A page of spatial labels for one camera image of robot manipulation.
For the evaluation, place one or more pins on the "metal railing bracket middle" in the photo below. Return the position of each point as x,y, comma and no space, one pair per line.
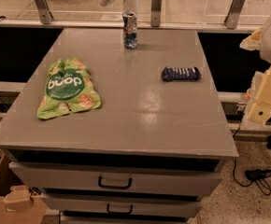
155,15

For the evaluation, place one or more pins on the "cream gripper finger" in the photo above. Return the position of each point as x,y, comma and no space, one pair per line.
259,105
253,41

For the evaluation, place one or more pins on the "middle grey drawer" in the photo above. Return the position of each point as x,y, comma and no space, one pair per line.
105,205

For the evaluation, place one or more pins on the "dark blue rxbar wrapper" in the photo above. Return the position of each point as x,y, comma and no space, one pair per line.
181,74

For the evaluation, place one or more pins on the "grey drawer cabinet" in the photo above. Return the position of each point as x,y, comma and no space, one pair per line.
143,124

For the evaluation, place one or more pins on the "cardboard box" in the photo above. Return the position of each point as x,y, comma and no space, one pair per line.
18,203

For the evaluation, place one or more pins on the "green rice chip bag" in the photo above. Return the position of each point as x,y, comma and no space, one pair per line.
68,90

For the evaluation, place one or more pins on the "metal railing bracket left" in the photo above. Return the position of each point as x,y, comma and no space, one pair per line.
43,11

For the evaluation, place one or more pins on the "blue patterned drink can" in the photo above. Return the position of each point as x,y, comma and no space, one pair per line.
129,29

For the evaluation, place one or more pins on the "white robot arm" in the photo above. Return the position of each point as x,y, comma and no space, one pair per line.
265,49

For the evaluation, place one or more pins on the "top grey drawer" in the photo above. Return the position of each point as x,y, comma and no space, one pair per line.
57,176

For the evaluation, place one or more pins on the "grey drawer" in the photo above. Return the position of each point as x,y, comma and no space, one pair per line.
57,176
105,205

